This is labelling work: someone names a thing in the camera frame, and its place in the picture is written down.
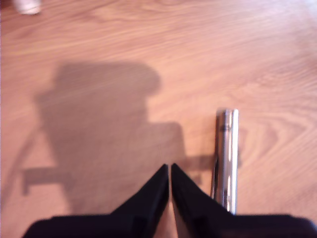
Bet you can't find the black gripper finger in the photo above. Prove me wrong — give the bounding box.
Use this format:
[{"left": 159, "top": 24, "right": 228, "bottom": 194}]
[
  {"left": 171, "top": 163, "right": 235, "bottom": 238},
  {"left": 108, "top": 163, "right": 170, "bottom": 238}
]

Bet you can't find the metallic laser pointer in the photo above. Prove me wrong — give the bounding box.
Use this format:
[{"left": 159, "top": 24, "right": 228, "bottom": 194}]
[{"left": 210, "top": 108, "right": 240, "bottom": 215}]

